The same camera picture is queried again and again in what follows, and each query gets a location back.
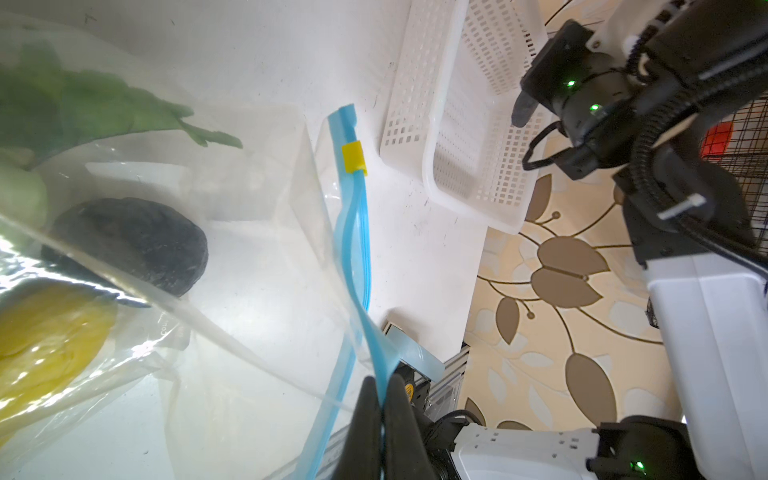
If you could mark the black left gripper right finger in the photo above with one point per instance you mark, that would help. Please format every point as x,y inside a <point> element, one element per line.
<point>404,454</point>

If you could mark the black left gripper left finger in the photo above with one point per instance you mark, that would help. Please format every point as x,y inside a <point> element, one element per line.
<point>361,454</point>

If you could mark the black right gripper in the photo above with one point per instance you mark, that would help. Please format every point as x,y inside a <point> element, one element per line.
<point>587,92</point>

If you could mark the clear zip bag blue zipper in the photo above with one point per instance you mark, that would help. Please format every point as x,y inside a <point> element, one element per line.
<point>255,371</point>

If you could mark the dark eggplant toy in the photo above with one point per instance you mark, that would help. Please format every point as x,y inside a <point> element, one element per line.
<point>145,239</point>

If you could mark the yellow corn toy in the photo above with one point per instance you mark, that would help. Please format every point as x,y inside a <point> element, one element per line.
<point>50,333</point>

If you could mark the white radish with green leaves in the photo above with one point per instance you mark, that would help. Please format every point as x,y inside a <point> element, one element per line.
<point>47,110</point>

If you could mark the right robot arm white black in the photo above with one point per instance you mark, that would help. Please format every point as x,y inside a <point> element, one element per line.
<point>638,96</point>

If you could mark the yellow black tape measure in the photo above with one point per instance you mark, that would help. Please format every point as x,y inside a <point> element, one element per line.
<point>417,386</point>

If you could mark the light blue case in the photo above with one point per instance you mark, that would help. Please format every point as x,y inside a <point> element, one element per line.
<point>412,354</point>

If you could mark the white plastic perforated basket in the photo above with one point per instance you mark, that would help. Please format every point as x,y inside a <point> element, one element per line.
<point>449,121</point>

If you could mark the aluminium frame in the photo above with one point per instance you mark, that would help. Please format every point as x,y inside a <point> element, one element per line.
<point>443,396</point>

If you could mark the red item in wire basket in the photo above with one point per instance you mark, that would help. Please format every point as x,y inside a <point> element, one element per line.
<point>716,141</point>

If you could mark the black wire basket right wall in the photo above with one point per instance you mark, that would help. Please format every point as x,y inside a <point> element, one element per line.
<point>746,159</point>

